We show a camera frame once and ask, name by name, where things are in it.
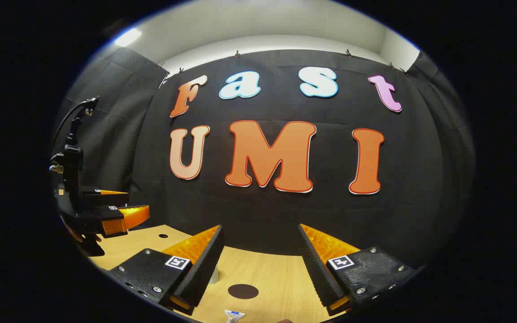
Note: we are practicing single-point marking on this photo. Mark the wooden desktop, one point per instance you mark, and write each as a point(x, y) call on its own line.
point(267, 273)

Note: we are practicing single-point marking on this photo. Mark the white toothpaste tube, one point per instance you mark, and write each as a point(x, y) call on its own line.
point(234, 316)

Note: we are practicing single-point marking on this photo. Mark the dark round coaster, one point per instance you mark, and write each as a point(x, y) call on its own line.
point(243, 291)

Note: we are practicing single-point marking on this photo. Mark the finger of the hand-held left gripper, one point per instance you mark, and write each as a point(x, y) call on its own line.
point(126, 220)
point(106, 198)

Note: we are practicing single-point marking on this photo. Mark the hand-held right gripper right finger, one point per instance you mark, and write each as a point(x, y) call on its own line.
point(319, 273)

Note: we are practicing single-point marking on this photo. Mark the black backdrop cloth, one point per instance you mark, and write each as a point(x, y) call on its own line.
point(285, 211)

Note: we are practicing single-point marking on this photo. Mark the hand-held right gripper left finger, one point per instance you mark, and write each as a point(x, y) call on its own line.
point(204, 269)

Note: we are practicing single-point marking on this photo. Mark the light blue cup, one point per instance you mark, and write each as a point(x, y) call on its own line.
point(214, 276)

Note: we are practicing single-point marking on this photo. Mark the ceiling light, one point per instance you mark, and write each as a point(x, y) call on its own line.
point(128, 37)

